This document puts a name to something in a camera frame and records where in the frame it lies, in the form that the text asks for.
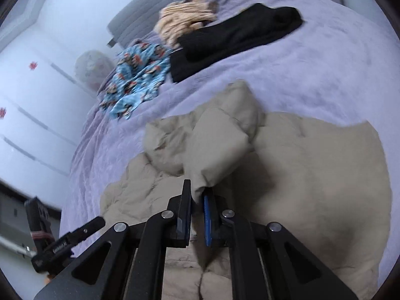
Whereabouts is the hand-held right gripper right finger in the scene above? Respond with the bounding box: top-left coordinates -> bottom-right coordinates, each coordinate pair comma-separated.
202,187 -> 359,300

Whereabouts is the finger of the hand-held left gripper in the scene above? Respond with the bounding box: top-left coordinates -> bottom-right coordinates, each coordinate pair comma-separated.
66,216 -> 106,246

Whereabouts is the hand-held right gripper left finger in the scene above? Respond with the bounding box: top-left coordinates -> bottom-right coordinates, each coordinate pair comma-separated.
34,179 -> 193,300

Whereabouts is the beige puffer jacket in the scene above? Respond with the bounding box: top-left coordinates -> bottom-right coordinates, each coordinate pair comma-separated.
100,80 -> 393,300

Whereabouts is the white wardrobe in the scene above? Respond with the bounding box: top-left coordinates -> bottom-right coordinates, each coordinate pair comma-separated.
0,0 -> 94,208

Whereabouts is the blue printed garment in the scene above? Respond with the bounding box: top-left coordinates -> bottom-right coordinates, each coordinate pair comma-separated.
99,42 -> 172,120

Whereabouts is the round grey cushion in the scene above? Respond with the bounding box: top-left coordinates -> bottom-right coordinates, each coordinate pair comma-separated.
74,50 -> 116,93

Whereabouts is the purple floral blanket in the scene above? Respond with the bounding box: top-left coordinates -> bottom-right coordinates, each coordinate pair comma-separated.
59,0 -> 396,244

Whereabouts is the black garment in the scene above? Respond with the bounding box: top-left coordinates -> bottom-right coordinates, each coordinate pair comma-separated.
169,3 -> 304,83

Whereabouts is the beige striped garment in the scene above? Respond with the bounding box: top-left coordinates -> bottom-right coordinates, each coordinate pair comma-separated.
155,0 -> 219,49

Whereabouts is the grey padded headboard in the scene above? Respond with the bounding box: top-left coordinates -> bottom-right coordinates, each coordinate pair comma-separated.
107,0 -> 204,48

